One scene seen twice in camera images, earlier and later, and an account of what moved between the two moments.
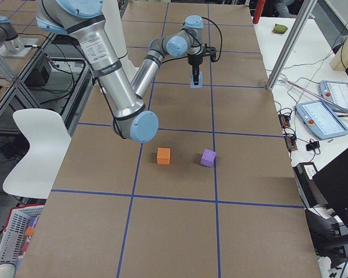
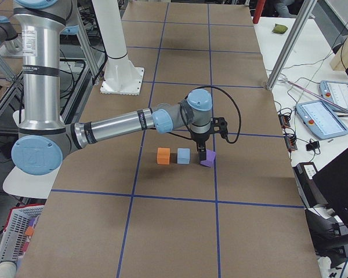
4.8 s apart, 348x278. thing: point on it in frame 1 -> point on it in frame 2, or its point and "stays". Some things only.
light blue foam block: [200, 81] -> [183, 156]
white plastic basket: [20, 224] stays
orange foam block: [163, 156] stays
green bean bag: [279, 29] stays
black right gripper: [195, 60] -> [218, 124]
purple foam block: [207, 157] stays
